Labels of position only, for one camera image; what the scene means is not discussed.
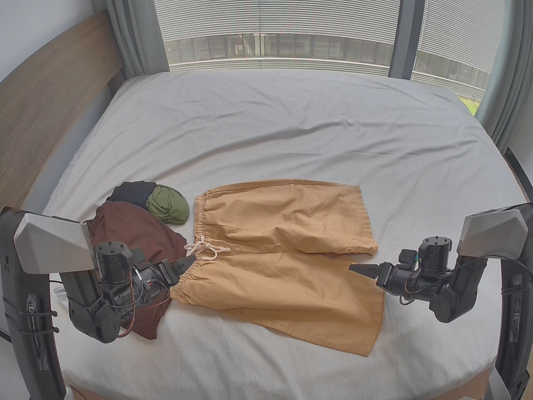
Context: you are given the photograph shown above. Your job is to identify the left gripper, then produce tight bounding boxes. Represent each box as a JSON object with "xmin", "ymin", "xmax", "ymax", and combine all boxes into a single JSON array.
[{"xmin": 143, "ymin": 254, "xmax": 197, "ymax": 300}]

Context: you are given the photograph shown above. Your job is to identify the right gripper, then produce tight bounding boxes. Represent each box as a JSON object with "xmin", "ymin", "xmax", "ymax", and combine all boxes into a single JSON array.
[{"xmin": 348, "ymin": 262, "xmax": 407, "ymax": 298}]

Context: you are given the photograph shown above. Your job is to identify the tan shorts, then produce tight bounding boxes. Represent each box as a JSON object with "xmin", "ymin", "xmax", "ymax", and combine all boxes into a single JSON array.
[{"xmin": 170, "ymin": 179, "xmax": 386, "ymax": 357}]

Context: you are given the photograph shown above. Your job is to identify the bed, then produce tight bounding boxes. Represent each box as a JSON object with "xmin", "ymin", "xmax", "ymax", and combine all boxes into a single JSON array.
[{"xmin": 0, "ymin": 9, "xmax": 533, "ymax": 400}]

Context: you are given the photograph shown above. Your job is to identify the green garment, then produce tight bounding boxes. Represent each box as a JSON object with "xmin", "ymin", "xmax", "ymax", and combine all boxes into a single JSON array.
[{"xmin": 148, "ymin": 185, "xmax": 191, "ymax": 227}]

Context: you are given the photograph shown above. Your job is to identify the brown garment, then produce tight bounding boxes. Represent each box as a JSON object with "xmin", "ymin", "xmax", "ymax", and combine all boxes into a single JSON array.
[{"xmin": 83, "ymin": 202, "xmax": 187, "ymax": 341}]

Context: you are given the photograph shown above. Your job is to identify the black garment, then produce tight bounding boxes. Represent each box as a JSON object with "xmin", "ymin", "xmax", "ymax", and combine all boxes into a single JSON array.
[{"xmin": 106, "ymin": 181, "xmax": 157, "ymax": 212}]

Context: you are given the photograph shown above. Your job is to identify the grey-green curtain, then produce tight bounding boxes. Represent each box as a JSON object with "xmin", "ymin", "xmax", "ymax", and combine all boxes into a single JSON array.
[
  {"xmin": 87, "ymin": 0, "xmax": 171, "ymax": 79},
  {"xmin": 475, "ymin": 0, "xmax": 533, "ymax": 151}
]

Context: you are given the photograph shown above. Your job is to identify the window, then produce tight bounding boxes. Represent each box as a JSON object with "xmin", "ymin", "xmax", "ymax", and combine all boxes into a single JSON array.
[{"xmin": 148, "ymin": 0, "xmax": 509, "ymax": 116}]

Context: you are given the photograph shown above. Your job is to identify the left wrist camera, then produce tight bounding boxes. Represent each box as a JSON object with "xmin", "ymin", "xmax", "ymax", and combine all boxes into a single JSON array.
[{"xmin": 131, "ymin": 246, "xmax": 150, "ymax": 271}]

